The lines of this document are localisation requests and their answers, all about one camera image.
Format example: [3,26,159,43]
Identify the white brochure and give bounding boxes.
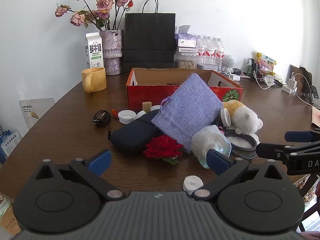
[19,97,55,131]

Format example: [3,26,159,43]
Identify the black paper bag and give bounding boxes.
[123,0,176,69]

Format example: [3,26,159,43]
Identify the red artificial flower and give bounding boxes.
[142,134,184,166]

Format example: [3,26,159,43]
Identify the crumpled white plastic bag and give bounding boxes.
[191,125,232,169]

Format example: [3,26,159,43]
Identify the purple tissue pack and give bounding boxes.
[174,25,198,48]

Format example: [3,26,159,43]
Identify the small green bottle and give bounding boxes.
[247,58,258,78]

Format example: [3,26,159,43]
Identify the dried pink roses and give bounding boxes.
[55,0,134,32]

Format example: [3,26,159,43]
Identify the white power adapter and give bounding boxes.
[226,67,242,82]

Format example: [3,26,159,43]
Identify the black cable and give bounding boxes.
[92,110,112,127]

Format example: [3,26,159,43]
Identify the yellow mug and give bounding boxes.
[81,67,107,93]

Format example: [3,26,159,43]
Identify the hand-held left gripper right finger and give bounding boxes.
[192,149,284,202]

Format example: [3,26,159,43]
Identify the clear container of seeds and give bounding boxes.
[175,51,198,70]

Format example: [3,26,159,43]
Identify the white milk carton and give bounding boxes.
[85,32,104,69]

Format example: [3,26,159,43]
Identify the purple linen drawstring pouch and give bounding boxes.
[151,73,224,155]

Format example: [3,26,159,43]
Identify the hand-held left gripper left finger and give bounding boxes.
[35,149,125,202]

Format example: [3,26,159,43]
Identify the orange cardboard box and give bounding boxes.
[126,67,244,112]

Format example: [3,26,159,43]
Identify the white charger cable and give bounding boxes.
[252,70,276,90]

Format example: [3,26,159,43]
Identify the dark blue zip case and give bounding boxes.
[108,110,163,154]

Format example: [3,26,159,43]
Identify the white charging dock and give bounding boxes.
[281,78,298,95]

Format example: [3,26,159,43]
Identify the flat white box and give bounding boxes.
[176,47,198,54]

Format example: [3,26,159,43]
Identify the purple vase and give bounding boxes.
[99,29,124,76]

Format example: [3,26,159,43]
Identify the yellow and pink snack packet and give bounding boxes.
[256,52,277,76]

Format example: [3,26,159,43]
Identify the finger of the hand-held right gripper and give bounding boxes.
[256,142,292,161]
[285,130,320,144]

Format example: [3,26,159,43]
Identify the white and yellow plush toy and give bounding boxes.
[221,100,264,135]

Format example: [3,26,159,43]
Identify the grey braided cable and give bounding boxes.
[224,128,261,159]

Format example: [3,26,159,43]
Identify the blue leaflets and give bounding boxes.
[0,129,21,165]

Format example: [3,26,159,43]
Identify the white round robot speaker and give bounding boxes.
[223,54,237,74]

